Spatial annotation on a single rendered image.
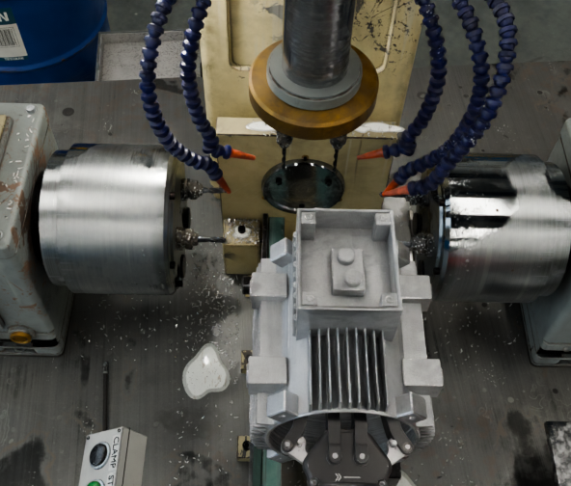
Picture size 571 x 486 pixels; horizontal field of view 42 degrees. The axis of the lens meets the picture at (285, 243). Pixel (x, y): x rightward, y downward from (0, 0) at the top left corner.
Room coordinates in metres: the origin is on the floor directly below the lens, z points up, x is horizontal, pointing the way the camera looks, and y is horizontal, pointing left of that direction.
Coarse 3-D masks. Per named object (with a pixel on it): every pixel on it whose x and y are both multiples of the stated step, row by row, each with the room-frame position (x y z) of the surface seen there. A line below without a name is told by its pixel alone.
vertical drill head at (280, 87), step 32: (288, 0) 0.73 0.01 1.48; (320, 0) 0.71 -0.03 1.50; (352, 0) 0.73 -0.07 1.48; (288, 32) 0.72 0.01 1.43; (320, 32) 0.71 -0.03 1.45; (352, 32) 0.74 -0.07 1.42; (256, 64) 0.77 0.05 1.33; (288, 64) 0.72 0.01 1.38; (320, 64) 0.71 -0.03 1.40; (352, 64) 0.75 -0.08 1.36; (256, 96) 0.71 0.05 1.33; (288, 96) 0.69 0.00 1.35; (320, 96) 0.69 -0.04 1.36; (352, 96) 0.71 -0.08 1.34; (288, 128) 0.67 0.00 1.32; (320, 128) 0.66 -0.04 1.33; (352, 128) 0.68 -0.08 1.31
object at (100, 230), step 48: (96, 144) 0.78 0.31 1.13; (48, 192) 0.67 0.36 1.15; (96, 192) 0.67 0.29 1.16; (144, 192) 0.67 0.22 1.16; (192, 192) 0.74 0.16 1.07; (48, 240) 0.61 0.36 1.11; (96, 240) 0.60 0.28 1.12; (144, 240) 0.61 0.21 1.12; (192, 240) 0.65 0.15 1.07; (96, 288) 0.58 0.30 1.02; (144, 288) 0.58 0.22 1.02
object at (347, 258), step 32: (320, 224) 0.45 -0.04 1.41; (352, 224) 0.45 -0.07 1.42; (384, 224) 0.44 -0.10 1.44; (320, 256) 0.41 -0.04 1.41; (352, 256) 0.40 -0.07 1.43; (384, 256) 0.41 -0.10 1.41; (320, 288) 0.37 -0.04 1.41; (352, 288) 0.37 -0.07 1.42; (384, 288) 0.38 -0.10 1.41; (320, 320) 0.33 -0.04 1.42; (352, 320) 0.33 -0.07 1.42; (384, 320) 0.33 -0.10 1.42
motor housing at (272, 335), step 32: (288, 288) 0.40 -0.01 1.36; (256, 320) 0.38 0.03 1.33; (288, 320) 0.36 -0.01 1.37; (416, 320) 0.37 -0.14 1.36; (256, 352) 0.33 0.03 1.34; (288, 352) 0.32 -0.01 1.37; (320, 352) 0.31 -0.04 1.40; (352, 352) 0.31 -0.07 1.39; (384, 352) 0.31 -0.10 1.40; (416, 352) 0.33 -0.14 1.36; (288, 384) 0.29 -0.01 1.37; (320, 384) 0.27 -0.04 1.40; (352, 384) 0.28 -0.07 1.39; (384, 384) 0.28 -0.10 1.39; (256, 416) 0.26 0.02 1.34; (320, 416) 0.30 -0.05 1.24; (384, 416) 0.25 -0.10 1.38; (384, 448) 0.26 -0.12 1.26; (416, 448) 0.26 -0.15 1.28
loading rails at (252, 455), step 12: (264, 216) 0.80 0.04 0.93; (264, 228) 0.77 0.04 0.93; (276, 228) 0.78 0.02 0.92; (264, 240) 0.75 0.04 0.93; (276, 240) 0.75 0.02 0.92; (264, 252) 0.72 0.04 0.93; (240, 444) 0.40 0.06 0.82; (252, 444) 0.37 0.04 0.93; (240, 456) 0.38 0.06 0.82; (252, 456) 0.35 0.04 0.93; (264, 456) 0.35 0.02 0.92; (252, 468) 0.33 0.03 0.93; (264, 468) 0.33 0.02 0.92; (276, 468) 0.33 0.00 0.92; (252, 480) 0.31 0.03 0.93; (264, 480) 0.32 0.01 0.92; (276, 480) 0.32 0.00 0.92
